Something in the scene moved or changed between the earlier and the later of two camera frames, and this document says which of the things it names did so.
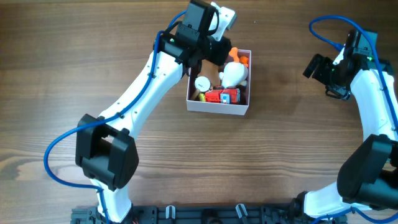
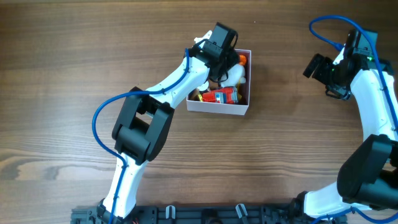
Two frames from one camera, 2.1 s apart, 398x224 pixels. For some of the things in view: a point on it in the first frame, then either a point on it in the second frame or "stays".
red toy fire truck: [224, 96] stays
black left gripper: [225, 45] to [235, 59]
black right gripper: [323, 64] stays
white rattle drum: [202, 83] stays
